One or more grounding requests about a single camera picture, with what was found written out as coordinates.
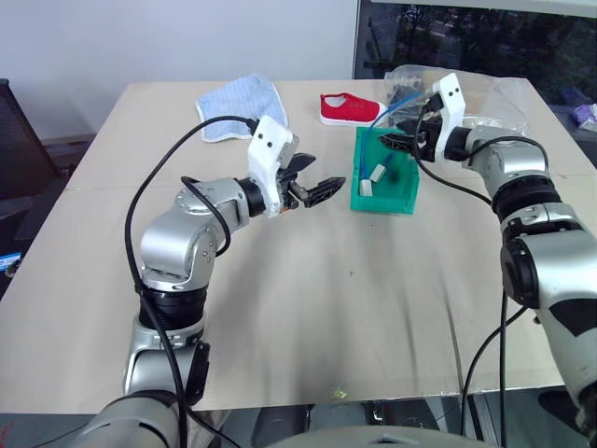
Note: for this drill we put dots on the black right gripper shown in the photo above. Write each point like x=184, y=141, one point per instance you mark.
x=429, y=140

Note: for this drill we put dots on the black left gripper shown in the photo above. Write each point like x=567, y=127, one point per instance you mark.
x=289, y=186

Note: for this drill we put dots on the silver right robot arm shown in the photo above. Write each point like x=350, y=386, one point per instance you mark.
x=545, y=242

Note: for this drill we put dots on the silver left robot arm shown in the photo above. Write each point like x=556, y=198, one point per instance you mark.
x=172, y=242

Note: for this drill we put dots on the white coupler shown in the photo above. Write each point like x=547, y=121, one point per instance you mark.
x=365, y=187

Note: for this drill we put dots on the green plastic bin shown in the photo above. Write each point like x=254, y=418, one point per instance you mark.
x=396, y=198

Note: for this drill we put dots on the clear bag with black parts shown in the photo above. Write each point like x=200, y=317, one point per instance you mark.
x=403, y=88

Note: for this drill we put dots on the red canvas shoe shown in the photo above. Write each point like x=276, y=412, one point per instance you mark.
x=347, y=111

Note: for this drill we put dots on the empty clear plastic bag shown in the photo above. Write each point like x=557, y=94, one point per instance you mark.
x=503, y=105

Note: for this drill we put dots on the blue striped cloth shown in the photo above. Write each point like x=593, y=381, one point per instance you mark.
x=242, y=100

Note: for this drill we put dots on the dark glass window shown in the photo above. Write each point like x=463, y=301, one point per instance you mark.
x=503, y=32

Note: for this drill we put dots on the purple packet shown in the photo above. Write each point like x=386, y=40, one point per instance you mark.
x=587, y=116

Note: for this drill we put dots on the black chair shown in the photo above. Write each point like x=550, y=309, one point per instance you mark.
x=21, y=140

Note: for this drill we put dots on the blue label card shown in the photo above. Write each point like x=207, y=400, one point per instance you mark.
x=9, y=262

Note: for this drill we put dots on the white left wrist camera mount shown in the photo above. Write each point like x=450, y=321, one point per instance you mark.
x=266, y=154

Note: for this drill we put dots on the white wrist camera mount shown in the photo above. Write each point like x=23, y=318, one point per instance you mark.
x=451, y=102
x=266, y=154

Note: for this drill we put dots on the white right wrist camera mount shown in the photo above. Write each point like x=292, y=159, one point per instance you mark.
x=451, y=102

